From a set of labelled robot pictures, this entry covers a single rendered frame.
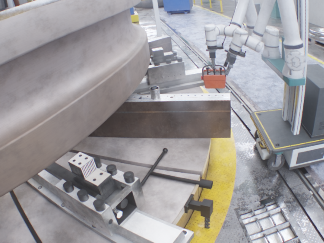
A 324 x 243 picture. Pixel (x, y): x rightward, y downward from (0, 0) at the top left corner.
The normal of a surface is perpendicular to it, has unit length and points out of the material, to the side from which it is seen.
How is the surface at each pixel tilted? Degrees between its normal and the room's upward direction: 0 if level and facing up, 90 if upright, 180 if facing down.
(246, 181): 0
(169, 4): 90
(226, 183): 0
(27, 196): 0
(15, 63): 90
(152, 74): 90
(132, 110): 90
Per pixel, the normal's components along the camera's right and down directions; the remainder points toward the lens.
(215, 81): -0.18, 0.61
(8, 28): 0.79, 0.22
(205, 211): -0.44, 0.50
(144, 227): -0.13, -0.86
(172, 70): 0.19, 0.47
